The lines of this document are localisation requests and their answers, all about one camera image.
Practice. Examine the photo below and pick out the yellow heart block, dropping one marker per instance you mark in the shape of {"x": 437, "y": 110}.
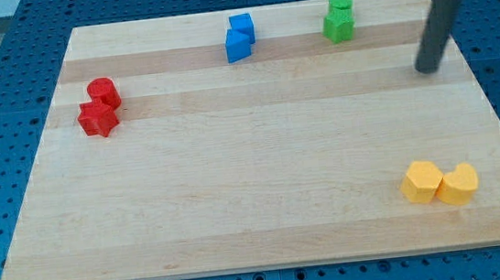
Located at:
{"x": 458, "y": 186}

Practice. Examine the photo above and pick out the yellow hexagon block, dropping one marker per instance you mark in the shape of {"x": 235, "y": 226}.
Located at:
{"x": 421, "y": 181}

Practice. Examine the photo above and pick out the wooden board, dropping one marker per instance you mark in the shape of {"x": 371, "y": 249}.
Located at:
{"x": 293, "y": 156}

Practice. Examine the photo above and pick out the blue triangle block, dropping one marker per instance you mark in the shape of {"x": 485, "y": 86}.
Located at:
{"x": 237, "y": 46}

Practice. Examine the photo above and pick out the blue cube block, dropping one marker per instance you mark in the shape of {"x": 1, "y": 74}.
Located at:
{"x": 243, "y": 23}

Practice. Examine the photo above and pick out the green star block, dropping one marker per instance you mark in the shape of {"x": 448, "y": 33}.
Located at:
{"x": 338, "y": 25}

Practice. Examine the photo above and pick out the red star block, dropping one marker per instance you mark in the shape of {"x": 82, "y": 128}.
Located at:
{"x": 97, "y": 118}

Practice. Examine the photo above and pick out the red cylinder block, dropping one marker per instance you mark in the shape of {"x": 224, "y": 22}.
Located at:
{"x": 103, "y": 91}

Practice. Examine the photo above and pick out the green cylinder block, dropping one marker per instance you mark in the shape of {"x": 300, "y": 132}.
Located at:
{"x": 340, "y": 6}

